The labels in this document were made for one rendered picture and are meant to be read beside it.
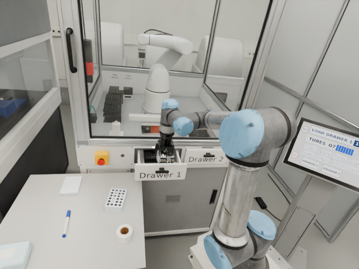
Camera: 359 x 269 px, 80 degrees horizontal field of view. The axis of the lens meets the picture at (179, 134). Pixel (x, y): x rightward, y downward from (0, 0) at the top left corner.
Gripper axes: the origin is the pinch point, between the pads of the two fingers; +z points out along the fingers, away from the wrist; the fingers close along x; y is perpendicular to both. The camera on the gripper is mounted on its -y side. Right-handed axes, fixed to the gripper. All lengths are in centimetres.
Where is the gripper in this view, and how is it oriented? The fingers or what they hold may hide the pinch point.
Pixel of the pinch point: (162, 160)
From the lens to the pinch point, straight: 115.0
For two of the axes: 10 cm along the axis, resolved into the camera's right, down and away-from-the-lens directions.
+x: 9.7, 0.2, 2.2
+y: 1.8, 5.3, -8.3
